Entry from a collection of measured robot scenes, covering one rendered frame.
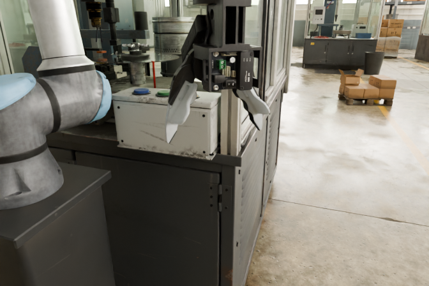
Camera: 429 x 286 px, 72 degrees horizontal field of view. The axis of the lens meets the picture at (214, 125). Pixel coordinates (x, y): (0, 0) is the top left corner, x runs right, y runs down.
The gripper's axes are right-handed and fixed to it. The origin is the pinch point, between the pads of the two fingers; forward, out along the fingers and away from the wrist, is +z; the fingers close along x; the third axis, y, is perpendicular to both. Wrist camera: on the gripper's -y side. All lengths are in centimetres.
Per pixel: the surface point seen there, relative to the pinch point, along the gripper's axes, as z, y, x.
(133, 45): -9, -76, -3
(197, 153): 14.9, -25.7, 5.3
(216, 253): 51, -28, 12
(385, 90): 69, -242, 339
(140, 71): 1, -77, -1
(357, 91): 71, -257, 306
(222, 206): 33.5, -27.2, 12.9
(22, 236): 16.6, -8.5, -30.6
